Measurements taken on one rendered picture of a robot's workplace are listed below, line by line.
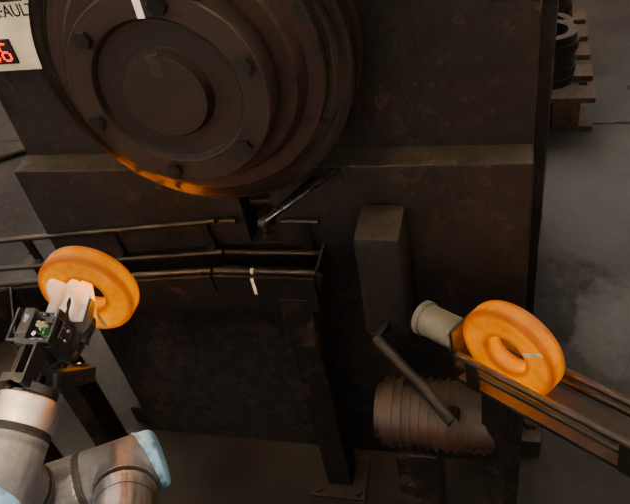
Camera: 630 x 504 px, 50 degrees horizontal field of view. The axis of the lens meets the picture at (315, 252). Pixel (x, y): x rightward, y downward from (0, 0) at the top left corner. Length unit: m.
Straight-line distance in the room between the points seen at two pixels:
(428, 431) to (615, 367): 0.87
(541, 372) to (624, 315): 1.11
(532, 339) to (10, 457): 0.70
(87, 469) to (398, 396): 0.52
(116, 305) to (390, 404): 0.49
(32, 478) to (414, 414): 0.61
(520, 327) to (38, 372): 0.67
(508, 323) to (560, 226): 1.40
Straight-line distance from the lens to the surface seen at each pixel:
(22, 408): 0.99
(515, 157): 1.13
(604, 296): 2.14
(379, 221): 1.12
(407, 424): 1.20
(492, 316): 0.99
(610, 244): 2.32
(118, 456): 1.03
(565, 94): 2.79
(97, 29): 0.92
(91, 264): 1.06
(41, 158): 1.43
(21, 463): 0.98
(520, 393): 1.05
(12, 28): 1.28
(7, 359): 1.44
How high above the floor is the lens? 1.50
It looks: 40 degrees down
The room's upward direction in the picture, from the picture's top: 12 degrees counter-clockwise
